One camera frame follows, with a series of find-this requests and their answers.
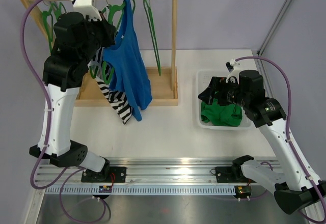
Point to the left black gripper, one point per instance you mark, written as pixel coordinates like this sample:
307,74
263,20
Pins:
108,31

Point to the white slotted cable duct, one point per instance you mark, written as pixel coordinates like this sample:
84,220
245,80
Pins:
143,190

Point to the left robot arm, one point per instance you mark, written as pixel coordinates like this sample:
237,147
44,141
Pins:
78,38

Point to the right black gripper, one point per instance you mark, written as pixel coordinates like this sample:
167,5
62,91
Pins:
217,84

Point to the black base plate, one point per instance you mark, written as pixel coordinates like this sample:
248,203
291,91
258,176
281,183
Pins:
116,174
224,174

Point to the white plastic basket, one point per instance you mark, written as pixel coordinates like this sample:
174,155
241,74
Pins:
203,78

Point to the blue tank top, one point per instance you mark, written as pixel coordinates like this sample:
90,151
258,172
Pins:
130,72

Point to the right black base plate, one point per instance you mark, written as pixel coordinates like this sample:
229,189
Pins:
224,174

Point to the green hanger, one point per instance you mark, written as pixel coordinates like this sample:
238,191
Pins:
150,20
95,69
59,9
111,10
48,23

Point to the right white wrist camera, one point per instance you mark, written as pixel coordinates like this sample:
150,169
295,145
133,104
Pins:
234,69

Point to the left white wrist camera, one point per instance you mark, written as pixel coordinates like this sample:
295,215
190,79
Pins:
88,9

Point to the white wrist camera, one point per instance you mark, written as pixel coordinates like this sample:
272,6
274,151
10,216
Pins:
234,69
88,9

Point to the green tank top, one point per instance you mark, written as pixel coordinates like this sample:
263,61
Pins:
217,115

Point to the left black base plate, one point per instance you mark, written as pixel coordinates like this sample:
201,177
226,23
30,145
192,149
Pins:
116,174

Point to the black white striped tank top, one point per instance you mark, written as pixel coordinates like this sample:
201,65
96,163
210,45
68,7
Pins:
116,99

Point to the aluminium mounting rail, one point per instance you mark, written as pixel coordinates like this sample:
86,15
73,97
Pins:
165,171

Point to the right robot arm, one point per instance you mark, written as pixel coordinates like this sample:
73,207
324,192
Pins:
298,186

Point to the wooden clothes rack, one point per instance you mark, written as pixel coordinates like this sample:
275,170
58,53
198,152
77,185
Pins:
164,88

